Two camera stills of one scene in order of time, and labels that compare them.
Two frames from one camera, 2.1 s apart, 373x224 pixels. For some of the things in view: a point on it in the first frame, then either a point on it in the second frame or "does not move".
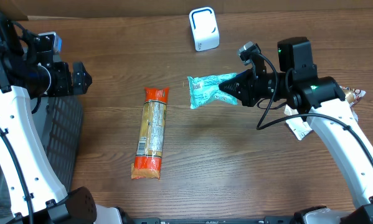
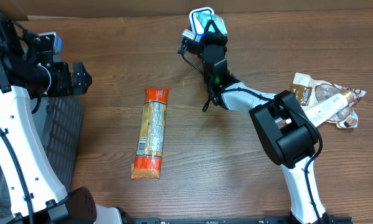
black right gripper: x=246 y=91 -> x=212 y=37
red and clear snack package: x=147 y=162 does not move
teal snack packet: x=205 y=88 -> x=201 y=21
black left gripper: x=66 y=87 does not move
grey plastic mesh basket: x=61 y=121 does not move
